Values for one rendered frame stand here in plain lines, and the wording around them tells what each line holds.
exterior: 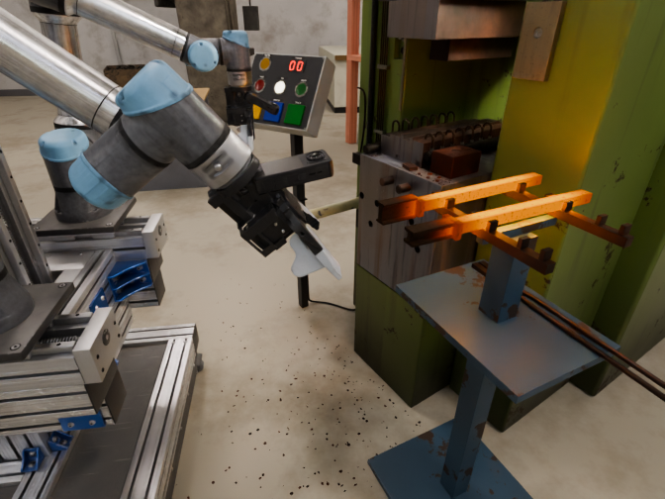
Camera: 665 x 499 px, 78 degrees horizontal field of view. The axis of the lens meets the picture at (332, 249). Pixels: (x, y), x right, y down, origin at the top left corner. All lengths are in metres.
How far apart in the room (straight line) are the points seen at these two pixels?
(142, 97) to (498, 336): 0.80
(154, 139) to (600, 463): 1.68
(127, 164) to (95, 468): 1.08
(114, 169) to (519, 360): 0.79
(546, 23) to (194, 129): 0.91
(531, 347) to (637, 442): 1.03
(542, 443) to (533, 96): 1.18
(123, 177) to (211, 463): 1.23
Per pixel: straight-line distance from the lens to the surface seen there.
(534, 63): 1.22
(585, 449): 1.84
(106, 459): 1.48
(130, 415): 1.56
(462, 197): 0.94
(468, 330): 0.97
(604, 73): 1.16
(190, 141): 0.52
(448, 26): 1.29
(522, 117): 1.26
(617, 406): 2.04
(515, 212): 0.88
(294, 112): 1.61
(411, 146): 1.34
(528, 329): 1.02
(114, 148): 0.55
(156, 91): 0.51
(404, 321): 1.51
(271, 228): 0.58
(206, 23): 6.09
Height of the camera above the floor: 1.32
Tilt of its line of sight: 30 degrees down
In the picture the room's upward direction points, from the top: straight up
